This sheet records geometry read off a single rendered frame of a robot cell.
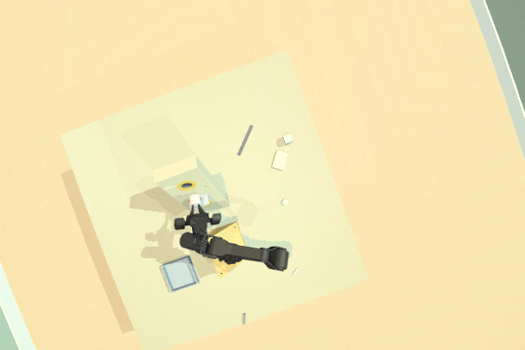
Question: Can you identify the white cylinder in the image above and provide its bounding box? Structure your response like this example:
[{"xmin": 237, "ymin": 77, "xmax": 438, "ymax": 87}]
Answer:
[{"xmin": 189, "ymin": 195, "xmax": 201, "ymax": 208}]

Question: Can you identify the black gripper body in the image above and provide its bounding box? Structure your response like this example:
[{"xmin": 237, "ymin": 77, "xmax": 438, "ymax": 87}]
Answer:
[{"xmin": 174, "ymin": 213, "xmax": 221, "ymax": 236}]

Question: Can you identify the small white cube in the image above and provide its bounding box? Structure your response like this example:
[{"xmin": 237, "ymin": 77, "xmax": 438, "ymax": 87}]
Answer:
[{"xmin": 282, "ymin": 134, "xmax": 293, "ymax": 144}]

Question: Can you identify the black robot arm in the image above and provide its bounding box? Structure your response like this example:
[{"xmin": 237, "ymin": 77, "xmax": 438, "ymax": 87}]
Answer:
[{"xmin": 179, "ymin": 212, "xmax": 290, "ymax": 271}]

